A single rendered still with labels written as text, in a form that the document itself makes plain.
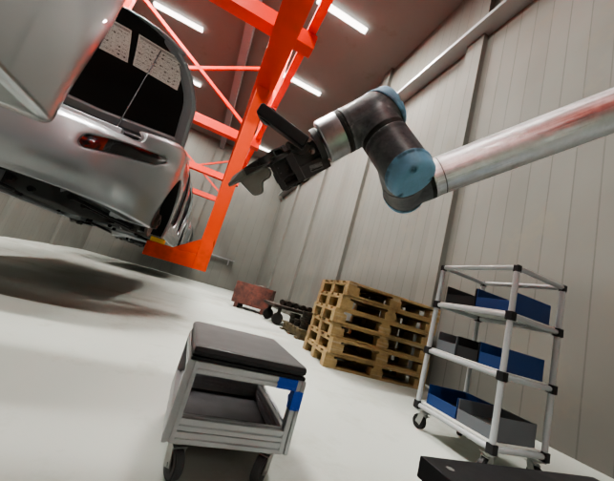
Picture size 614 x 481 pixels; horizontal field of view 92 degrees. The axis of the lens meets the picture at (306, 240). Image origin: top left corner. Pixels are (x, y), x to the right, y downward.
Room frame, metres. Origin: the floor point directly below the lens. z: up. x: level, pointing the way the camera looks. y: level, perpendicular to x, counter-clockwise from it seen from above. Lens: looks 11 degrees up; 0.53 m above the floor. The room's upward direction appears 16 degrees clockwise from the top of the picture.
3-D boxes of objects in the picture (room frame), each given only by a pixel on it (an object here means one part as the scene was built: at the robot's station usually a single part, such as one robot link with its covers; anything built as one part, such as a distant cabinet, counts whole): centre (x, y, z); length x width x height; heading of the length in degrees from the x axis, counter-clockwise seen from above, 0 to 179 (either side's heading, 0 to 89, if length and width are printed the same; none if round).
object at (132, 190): (4.06, 2.75, 1.49); 4.95 x 1.86 x 1.59; 19
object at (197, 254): (3.39, 1.35, 1.75); 0.68 x 0.16 x 2.45; 109
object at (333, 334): (3.38, -0.94, 0.42); 1.17 x 0.80 x 0.83; 103
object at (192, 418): (1.09, 0.10, 0.17); 0.43 x 0.36 x 0.34; 19
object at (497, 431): (1.72, -1.17, 0.50); 0.54 x 0.42 x 1.00; 19
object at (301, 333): (4.73, -0.65, 0.21); 1.18 x 0.80 x 0.41; 109
